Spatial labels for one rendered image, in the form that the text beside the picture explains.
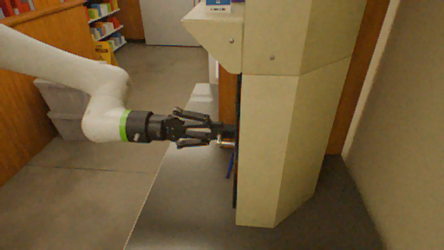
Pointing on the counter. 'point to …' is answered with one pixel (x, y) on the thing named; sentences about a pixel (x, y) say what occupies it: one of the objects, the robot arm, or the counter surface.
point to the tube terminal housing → (289, 100)
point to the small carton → (218, 6)
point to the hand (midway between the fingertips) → (224, 131)
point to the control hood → (219, 34)
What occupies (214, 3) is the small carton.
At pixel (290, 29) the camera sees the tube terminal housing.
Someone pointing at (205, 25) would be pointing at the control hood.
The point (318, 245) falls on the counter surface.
